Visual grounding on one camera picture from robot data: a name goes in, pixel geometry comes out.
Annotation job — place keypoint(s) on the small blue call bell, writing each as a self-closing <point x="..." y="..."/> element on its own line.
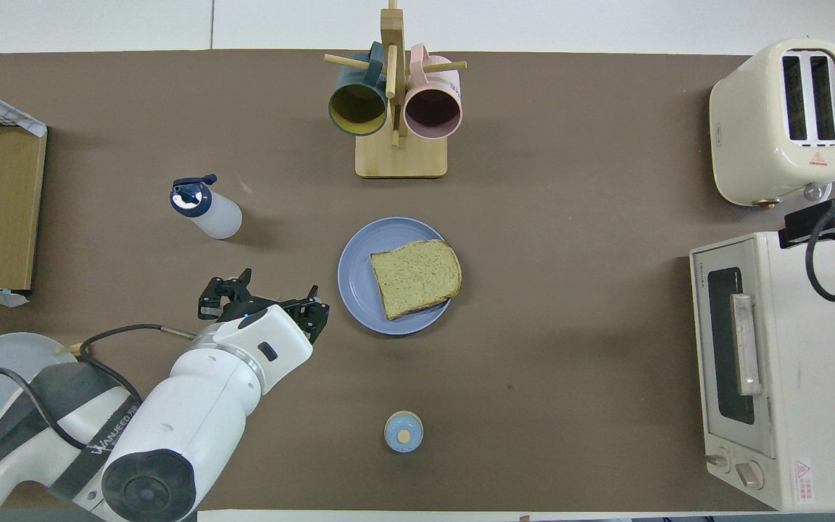
<point x="403" y="431"/>

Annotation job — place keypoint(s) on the white bottle with blue cap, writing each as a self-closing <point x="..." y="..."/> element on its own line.
<point x="218" y="214"/>

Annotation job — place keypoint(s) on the dark teal mug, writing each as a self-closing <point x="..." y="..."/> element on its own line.
<point x="356" y="109"/>

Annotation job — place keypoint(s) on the toasted bread slice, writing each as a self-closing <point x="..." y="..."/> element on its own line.
<point x="417" y="275"/>

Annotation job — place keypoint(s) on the cream two-slot toaster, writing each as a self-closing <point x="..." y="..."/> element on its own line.
<point x="751" y="130"/>

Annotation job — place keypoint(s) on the white toaster oven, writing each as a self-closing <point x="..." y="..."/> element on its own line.
<point x="783" y="406"/>

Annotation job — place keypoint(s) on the blue round plate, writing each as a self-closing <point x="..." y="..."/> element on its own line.
<point x="359" y="290"/>

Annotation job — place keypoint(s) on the wooden mug tree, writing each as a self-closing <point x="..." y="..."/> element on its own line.
<point x="403" y="159"/>

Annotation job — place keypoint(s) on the pink ribbed mug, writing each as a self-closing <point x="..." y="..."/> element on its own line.
<point x="432" y="109"/>

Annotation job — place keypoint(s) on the wooden shelf unit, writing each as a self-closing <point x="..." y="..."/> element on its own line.
<point x="4" y="203"/>

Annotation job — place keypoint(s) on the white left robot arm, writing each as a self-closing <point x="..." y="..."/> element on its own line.
<point x="193" y="406"/>

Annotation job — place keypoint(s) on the brown table mat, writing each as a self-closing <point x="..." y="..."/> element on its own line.
<point x="570" y="326"/>

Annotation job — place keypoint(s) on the white patterned cloth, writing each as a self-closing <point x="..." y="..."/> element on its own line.
<point x="19" y="119"/>

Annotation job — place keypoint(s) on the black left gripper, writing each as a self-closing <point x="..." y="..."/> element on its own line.
<point x="265" y="308"/>

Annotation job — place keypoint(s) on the pale grey plate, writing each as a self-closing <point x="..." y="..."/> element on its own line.
<point x="4" y="362"/>

